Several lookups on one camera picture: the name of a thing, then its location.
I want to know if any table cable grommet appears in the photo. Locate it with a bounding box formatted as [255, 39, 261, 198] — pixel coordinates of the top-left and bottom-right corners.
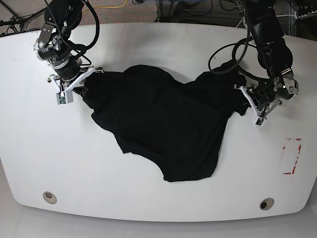
[260, 198, 274, 211]
[43, 191, 57, 204]

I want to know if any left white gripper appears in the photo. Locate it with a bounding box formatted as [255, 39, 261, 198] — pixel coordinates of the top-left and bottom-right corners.
[234, 84, 282, 119]

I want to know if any black T-shirt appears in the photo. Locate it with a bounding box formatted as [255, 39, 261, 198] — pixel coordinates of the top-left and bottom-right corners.
[83, 61, 247, 182]

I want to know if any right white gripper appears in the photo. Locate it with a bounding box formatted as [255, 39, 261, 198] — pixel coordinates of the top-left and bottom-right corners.
[48, 60, 103, 98]

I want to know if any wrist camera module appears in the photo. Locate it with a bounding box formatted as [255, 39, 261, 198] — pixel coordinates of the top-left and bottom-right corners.
[255, 118, 266, 127]
[56, 91, 73, 105]

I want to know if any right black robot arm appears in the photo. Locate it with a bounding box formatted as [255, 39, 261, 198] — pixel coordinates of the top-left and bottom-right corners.
[33, 0, 103, 104]

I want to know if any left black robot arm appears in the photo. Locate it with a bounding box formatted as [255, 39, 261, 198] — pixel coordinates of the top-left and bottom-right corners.
[232, 0, 299, 121]

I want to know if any black tripod stand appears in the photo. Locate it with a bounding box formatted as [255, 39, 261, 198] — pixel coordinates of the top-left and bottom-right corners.
[0, 0, 46, 36]

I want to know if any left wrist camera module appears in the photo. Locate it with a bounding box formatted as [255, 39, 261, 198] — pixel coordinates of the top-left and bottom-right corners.
[255, 118, 266, 127]

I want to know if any right table cable grommet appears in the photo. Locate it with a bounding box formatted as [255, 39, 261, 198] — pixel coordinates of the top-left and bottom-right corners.
[260, 198, 274, 211]

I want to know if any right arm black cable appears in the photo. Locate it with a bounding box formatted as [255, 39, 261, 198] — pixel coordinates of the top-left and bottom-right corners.
[66, 0, 101, 65]

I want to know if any yellow cable on floor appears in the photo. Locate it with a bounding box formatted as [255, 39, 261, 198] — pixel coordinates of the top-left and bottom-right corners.
[83, 0, 128, 13]

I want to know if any red tape rectangle marker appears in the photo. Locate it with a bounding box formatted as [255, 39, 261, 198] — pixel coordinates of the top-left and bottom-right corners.
[280, 138, 302, 175]

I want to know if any white power strip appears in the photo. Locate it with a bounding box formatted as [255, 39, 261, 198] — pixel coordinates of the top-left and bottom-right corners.
[295, 5, 317, 20]

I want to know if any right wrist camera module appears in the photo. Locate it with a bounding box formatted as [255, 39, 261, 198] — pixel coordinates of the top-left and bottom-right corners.
[56, 91, 73, 105]

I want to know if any left table cable grommet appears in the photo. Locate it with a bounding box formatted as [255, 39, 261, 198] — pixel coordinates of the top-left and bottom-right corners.
[43, 191, 57, 204]

